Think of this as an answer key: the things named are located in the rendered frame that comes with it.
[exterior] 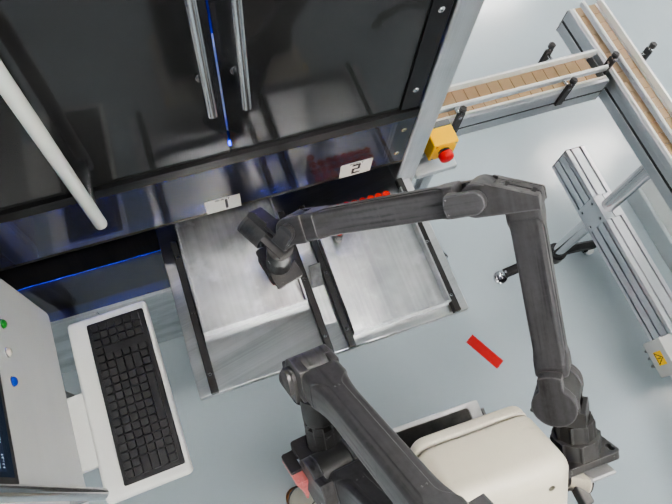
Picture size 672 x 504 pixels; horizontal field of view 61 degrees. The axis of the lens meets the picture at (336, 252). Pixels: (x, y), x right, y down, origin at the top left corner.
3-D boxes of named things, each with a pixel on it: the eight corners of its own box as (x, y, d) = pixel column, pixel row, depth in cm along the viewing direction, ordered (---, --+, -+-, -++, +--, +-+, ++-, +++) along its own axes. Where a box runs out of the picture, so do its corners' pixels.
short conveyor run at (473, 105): (399, 157, 167) (410, 125, 152) (380, 115, 172) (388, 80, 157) (597, 103, 180) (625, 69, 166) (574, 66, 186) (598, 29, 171)
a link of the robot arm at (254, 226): (294, 233, 111) (316, 220, 118) (252, 195, 112) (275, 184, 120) (268, 273, 117) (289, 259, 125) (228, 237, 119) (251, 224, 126)
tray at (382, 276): (309, 217, 152) (310, 211, 149) (398, 192, 157) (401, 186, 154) (352, 336, 141) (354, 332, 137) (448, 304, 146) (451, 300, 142)
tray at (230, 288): (171, 216, 149) (169, 210, 146) (267, 190, 154) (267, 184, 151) (205, 336, 138) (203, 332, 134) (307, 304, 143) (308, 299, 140)
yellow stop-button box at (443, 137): (417, 140, 155) (423, 124, 149) (441, 133, 157) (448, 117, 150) (428, 162, 153) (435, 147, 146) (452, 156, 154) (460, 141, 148)
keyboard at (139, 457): (87, 326, 144) (84, 324, 141) (142, 308, 147) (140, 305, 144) (125, 486, 130) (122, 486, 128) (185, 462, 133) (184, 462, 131)
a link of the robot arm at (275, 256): (280, 264, 116) (300, 245, 117) (256, 242, 117) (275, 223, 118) (280, 274, 122) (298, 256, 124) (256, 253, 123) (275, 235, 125)
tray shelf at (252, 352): (154, 224, 150) (153, 221, 148) (398, 158, 164) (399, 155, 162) (201, 400, 133) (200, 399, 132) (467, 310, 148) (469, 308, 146)
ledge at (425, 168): (396, 139, 167) (397, 136, 165) (436, 129, 169) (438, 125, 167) (415, 179, 162) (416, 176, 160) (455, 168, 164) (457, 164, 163)
